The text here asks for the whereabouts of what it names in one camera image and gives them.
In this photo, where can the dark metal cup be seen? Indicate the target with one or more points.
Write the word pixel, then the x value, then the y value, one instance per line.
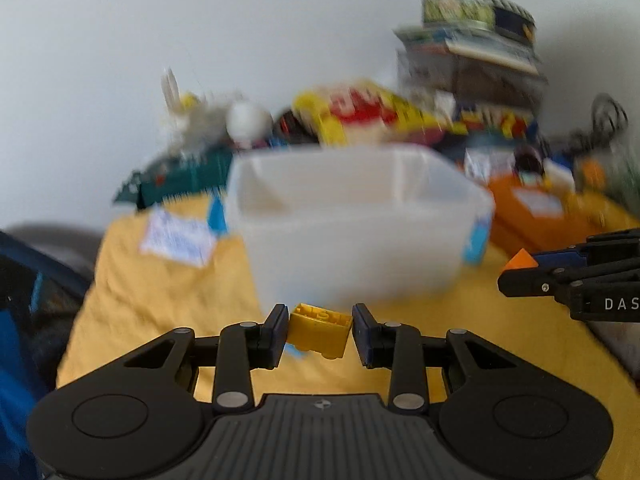
pixel 528 162

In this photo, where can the white bowl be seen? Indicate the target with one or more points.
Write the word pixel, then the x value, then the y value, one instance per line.
pixel 247 122

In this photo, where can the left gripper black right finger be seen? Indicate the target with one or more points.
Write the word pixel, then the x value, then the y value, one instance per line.
pixel 493 411

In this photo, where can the light blue cardboard box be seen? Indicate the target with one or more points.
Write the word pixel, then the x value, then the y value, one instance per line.
pixel 478 240

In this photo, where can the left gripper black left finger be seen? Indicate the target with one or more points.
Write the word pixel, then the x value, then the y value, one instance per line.
pixel 147 411

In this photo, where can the small white carton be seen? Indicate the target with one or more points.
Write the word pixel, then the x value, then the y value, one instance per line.
pixel 484 164

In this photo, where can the round cookie tin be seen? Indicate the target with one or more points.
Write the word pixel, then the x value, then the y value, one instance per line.
pixel 504 17

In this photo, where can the yellow snack bag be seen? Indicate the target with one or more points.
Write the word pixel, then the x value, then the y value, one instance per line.
pixel 365 113

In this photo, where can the yellow cloth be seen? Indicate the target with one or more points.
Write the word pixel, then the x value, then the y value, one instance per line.
pixel 136 297

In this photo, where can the dark green box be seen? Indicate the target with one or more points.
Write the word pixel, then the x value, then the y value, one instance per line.
pixel 170 177

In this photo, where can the white plastic bag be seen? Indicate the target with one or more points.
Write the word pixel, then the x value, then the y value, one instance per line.
pixel 192 123

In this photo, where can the white paper packet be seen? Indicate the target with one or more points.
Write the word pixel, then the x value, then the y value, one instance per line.
pixel 182 240

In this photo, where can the stack of books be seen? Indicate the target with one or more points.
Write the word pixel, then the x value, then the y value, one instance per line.
pixel 473 43

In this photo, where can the orange triangular block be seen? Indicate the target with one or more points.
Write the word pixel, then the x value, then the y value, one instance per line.
pixel 521 260

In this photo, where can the colourful shape blocks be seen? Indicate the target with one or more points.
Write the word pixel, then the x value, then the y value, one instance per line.
pixel 510 122

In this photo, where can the white plastic bin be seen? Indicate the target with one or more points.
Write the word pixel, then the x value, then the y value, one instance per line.
pixel 336 226

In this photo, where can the yellow building block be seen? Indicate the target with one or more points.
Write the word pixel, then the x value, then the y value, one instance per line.
pixel 319 330

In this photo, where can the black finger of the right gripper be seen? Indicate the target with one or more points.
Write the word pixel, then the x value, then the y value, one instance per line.
pixel 566 285
pixel 606 252

